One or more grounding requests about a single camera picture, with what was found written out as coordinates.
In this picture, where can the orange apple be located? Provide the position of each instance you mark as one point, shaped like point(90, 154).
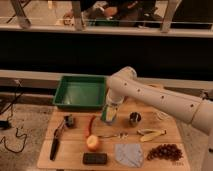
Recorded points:
point(93, 143)

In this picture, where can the red chili pepper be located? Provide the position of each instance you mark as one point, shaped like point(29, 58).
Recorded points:
point(89, 127)

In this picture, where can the metal spoon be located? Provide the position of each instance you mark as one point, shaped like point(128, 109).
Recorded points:
point(121, 135)

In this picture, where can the grey blue cloth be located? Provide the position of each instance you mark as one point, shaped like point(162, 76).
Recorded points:
point(130, 155)

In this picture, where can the white green gripper body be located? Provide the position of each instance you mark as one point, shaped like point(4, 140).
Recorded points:
point(109, 113)

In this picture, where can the yellow banana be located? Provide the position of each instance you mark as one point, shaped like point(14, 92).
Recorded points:
point(149, 135)

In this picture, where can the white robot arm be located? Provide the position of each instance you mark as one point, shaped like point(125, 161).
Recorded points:
point(196, 111)

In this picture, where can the green plastic tray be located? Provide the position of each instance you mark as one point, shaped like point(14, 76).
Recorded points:
point(80, 92)

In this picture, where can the bunch of dark grapes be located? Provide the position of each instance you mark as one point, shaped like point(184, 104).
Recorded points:
point(165, 151)

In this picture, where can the black sponge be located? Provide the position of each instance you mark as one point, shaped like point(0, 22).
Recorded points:
point(95, 158)

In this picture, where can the small metal cup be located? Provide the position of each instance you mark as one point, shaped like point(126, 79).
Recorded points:
point(134, 119)

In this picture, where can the small black clip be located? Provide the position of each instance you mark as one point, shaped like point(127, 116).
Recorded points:
point(69, 121)

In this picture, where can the black handled knife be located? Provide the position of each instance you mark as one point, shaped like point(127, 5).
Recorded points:
point(55, 143)

